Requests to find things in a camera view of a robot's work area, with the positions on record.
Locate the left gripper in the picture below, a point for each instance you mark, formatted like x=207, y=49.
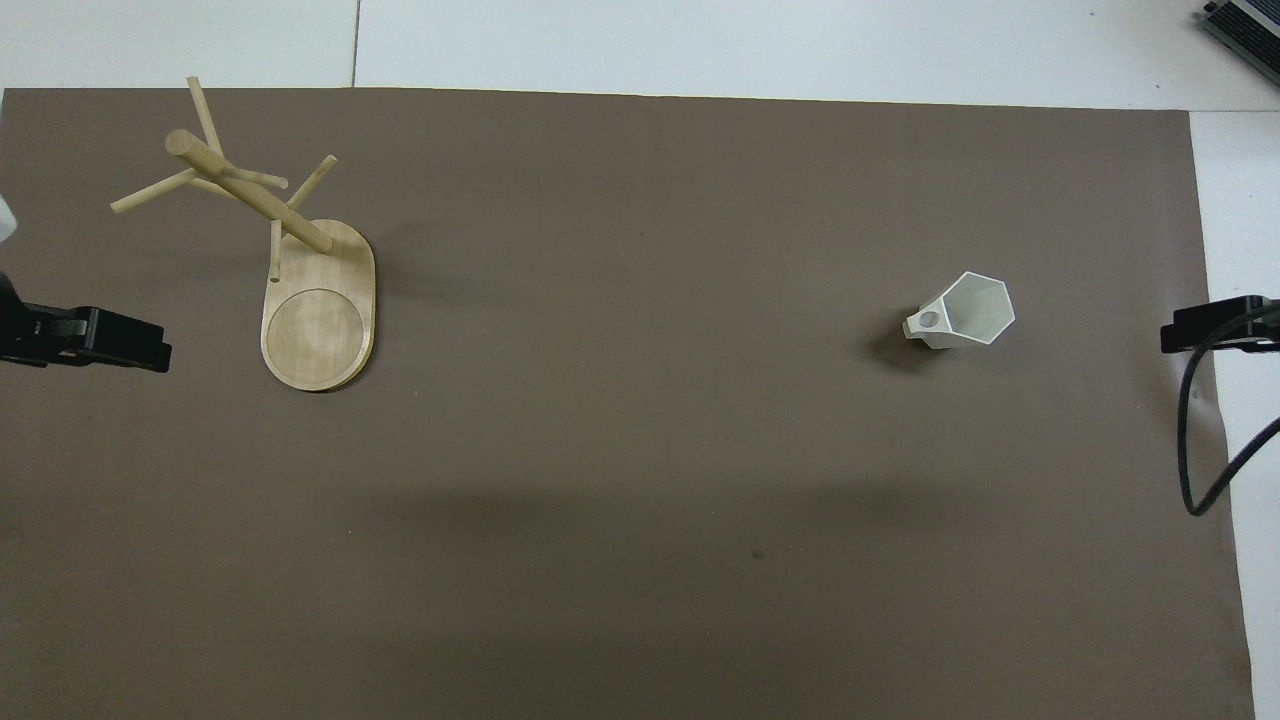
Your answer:
x=20, y=335

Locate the white hexagonal cup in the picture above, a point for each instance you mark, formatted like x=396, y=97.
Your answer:
x=978, y=308

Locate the wooden cup rack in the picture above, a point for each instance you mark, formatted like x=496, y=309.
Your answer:
x=320, y=335

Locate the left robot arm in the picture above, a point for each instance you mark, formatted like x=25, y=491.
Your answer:
x=5, y=220

